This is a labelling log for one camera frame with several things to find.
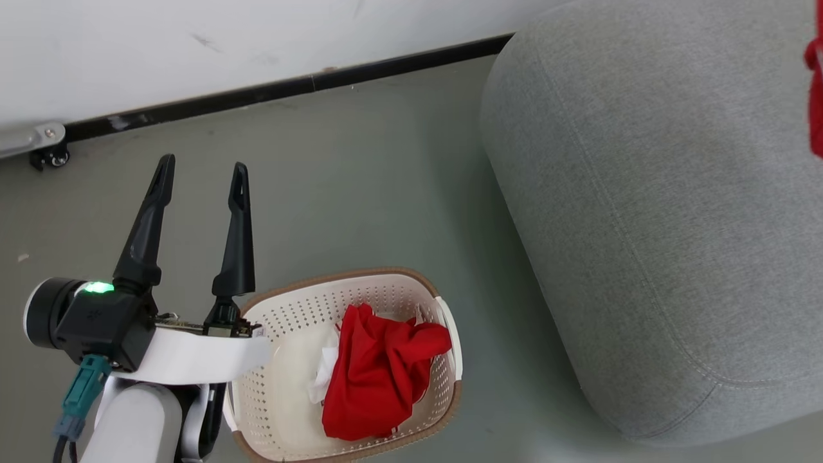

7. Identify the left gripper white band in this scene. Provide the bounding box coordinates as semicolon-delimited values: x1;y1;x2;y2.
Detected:
113;153;274;385

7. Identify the white cloth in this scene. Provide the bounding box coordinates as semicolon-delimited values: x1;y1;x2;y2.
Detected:
307;325;345;404

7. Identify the grey fabric sofa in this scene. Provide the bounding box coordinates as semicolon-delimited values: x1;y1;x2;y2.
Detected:
479;0;823;448

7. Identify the black caster wheel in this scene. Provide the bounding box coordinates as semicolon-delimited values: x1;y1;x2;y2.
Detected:
29;143;70;171

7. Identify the white perforated laundry basket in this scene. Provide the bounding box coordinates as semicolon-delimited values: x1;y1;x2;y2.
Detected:
222;267;464;463

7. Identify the black cable teal connector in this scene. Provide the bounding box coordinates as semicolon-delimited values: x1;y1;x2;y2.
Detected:
53;354;113;463

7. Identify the dark wall baseboard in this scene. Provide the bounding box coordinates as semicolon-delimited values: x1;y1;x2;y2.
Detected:
64;33;515;143

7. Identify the grey metal bracket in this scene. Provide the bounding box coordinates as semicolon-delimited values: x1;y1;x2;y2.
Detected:
0;122;67;160

